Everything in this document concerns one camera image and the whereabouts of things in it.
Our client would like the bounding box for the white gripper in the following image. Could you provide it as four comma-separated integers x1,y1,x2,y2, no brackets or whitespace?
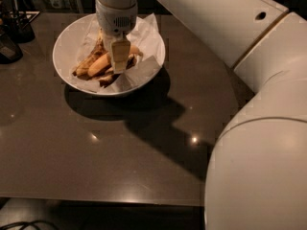
96,0,138,74

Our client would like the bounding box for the yellow banana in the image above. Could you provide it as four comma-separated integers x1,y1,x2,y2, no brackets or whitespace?
87,45,143,78

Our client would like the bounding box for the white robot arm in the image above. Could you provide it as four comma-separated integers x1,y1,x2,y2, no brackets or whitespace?
96,0,307,230

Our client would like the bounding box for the brown banana peel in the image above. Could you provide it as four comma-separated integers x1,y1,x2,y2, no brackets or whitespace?
72,29,137,88

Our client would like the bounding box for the white ceramic bowl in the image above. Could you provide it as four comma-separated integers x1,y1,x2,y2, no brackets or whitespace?
52,11,167,98

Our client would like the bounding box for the white paper liner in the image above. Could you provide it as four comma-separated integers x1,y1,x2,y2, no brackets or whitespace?
68,14,165,96

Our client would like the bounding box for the black utensil holder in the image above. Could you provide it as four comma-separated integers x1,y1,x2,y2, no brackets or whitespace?
0,0,35,43

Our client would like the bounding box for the dark kitchen appliance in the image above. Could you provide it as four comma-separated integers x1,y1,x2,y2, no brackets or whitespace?
0,26,23,64

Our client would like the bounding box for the black floor cable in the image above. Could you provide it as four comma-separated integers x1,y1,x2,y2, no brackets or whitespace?
0,219,60,230

